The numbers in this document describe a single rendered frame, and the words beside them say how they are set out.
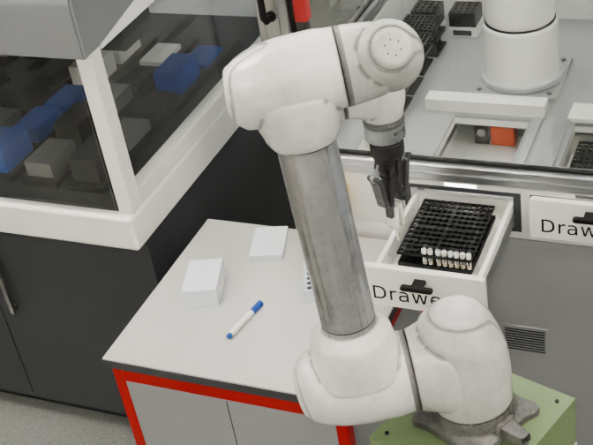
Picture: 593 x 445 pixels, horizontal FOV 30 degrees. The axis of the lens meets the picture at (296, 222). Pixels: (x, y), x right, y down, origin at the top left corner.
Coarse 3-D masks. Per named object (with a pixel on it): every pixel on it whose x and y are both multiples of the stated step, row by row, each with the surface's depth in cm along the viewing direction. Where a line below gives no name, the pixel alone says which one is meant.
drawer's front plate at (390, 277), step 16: (368, 272) 250; (384, 272) 248; (400, 272) 246; (416, 272) 244; (432, 272) 244; (448, 272) 243; (384, 288) 251; (432, 288) 245; (448, 288) 243; (464, 288) 242; (480, 288) 240; (384, 304) 254; (400, 304) 252; (416, 304) 250
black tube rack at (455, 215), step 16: (432, 208) 268; (448, 208) 267; (464, 208) 266; (480, 208) 265; (416, 224) 264; (432, 224) 269; (448, 224) 262; (464, 224) 261; (480, 224) 260; (416, 240) 259; (432, 240) 258; (448, 240) 257; (464, 240) 256; (480, 240) 256; (464, 272) 252
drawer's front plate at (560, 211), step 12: (540, 204) 260; (552, 204) 259; (564, 204) 258; (576, 204) 256; (588, 204) 256; (540, 216) 262; (552, 216) 261; (564, 216) 260; (540, 228) 264; (564, 228) 262; (564, 240) 264; (576, 240) 262; (588, 240) 261
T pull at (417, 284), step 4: (416, 280) 245; (420, 280) 245; (424, 280) 244; (404, 284) 244; (412, 284) 244; (416, 284) 244; (420, 284) 243; (424, 284) 244; (400, 288) 244; (404, 288) 243; (408, 288) 243; (412, 288) 243; (416, 288) 242; (420, 288) 242; (424, 288) 242; (428, 288) 242; (416, 292) 243; (420, 292) 242; (424, 292) 242; (428, 292) 242
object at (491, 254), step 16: (416, 192) 276; (432, 192) 275; (448, 192) 274; (416, 208) 276; (496, 208) 270; (512, 208) 266; (496, 224) 270; (512, 224) 267; (400, 240) 266; (496, 240) 255; (384, 256) 257; (400, 256) 265; (480, 256) 261; (496, 256) 254; (480, 272) 246
